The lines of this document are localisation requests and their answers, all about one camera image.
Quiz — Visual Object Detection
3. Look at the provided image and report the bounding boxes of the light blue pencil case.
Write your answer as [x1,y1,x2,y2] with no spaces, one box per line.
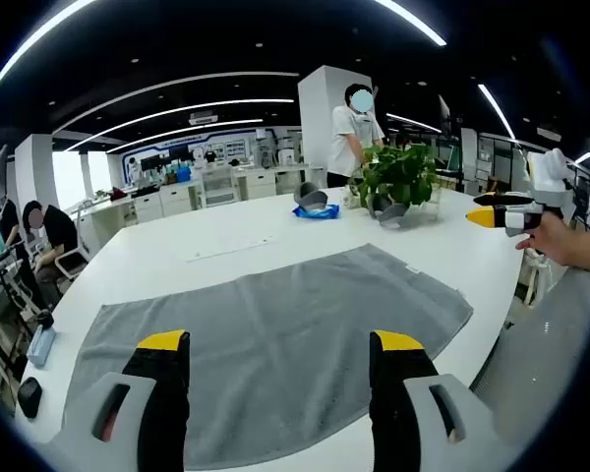
[27,323,57,370]

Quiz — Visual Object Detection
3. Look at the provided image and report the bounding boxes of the grey towel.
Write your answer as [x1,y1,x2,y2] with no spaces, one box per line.
[61,242,475,471]

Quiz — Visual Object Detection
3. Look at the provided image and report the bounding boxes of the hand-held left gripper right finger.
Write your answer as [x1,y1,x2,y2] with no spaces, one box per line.
[369,329,522,472]

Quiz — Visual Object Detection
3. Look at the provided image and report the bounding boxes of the blue wipes packet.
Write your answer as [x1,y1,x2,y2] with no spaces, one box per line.
[291,203,342,221]

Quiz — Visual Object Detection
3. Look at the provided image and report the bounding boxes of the black computer mouse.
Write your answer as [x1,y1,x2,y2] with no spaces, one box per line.
[17,376,44,420]

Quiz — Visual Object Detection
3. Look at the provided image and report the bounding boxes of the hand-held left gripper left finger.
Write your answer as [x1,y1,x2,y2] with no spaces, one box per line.
[43,329,192,472]

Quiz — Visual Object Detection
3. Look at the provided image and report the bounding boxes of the green potted plant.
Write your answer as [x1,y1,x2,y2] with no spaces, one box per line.
[348,143,444,218]

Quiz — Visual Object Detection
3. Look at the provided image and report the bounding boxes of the white office chair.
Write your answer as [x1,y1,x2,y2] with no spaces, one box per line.
[52,243,93,282]

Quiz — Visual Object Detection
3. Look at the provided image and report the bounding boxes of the grey mesh office chair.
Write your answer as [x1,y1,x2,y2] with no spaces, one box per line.
[469,267,590,446]

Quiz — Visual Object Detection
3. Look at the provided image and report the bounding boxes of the person's right hand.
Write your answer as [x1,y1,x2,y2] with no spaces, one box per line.
[515,210,579,269]

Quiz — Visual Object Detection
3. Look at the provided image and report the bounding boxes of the white table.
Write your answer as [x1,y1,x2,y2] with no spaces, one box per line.
[17,186,530,472]

